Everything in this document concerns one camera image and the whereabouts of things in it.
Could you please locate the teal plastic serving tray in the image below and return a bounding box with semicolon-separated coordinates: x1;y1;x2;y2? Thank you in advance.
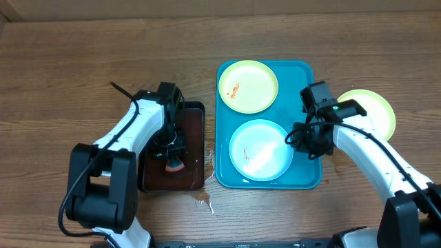
215;61;322;189

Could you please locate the yellow-green plate with sauce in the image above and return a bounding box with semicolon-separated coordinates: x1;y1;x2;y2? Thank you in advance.
218;60;278;114

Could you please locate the green and orange sponge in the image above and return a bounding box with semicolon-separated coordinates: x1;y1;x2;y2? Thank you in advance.
165;156;185;172

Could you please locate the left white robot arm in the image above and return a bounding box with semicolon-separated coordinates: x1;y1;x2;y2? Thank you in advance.
58;84;187;247

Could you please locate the black rectangular wash tray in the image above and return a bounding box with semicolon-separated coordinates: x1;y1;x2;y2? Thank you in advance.
137;101;205;192

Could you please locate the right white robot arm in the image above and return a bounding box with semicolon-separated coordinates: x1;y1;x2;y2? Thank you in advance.
285;100;440;248

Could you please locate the light blue plate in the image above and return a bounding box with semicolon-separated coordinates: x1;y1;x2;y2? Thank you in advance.
229;119;294;182

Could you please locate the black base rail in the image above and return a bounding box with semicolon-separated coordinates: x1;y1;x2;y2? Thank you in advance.
147;238;339;248

